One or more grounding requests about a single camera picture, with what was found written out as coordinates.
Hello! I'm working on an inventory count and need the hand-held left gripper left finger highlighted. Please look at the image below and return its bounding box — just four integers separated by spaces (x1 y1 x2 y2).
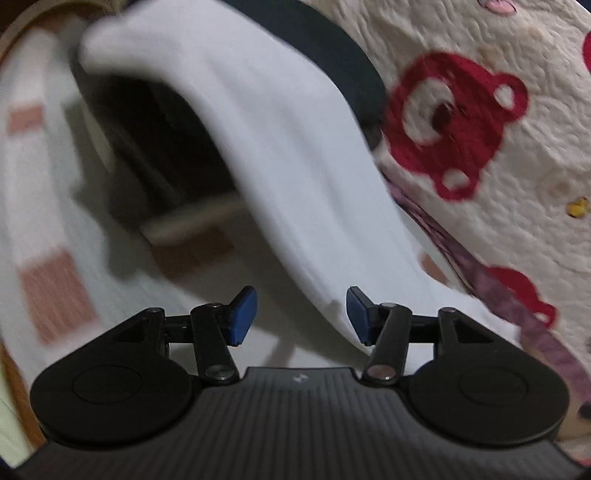
111 286 258 386

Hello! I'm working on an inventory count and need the white T-shirt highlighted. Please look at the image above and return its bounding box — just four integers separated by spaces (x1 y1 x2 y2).
69 0 522 356

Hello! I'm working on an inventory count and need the purple ruffled bed skirt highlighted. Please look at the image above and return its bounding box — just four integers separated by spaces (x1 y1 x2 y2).
379 171 591 407

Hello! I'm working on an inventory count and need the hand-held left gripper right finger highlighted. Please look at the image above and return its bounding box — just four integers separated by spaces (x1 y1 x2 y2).
346 286 500 386

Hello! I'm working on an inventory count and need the checked cartoon rug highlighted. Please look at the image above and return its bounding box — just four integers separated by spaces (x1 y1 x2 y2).
0 9 370 467

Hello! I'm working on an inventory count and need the cream bear-print quilt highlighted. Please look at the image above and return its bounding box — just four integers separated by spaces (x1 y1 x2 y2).
300 0 591 462

